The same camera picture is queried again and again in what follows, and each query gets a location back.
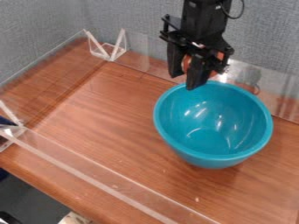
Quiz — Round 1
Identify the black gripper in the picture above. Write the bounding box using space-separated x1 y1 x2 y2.
160 0 235 90

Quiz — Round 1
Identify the red toy mushroom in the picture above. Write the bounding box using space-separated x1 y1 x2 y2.
181 54 217 78

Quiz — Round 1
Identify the blue plastic bowl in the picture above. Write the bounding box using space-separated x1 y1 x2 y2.
153 81 274 169

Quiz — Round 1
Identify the clear acrylic back barrier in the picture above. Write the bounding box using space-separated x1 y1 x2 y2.
115 31 299 123

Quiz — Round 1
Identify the clear acrylic barrier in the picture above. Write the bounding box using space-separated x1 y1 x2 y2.
1 127 219 224
115 31 299 123

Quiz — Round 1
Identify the clear acrylic front barrier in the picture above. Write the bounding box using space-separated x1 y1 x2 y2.
1 127 219 224

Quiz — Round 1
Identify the clear acrylic corner bracket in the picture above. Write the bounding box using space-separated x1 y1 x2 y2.
84 29 127 61

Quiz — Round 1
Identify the black cable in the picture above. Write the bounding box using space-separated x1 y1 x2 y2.
219 0 246 20

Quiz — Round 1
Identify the clear acrylic left bracket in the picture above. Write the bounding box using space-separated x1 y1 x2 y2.
0 100 24 152

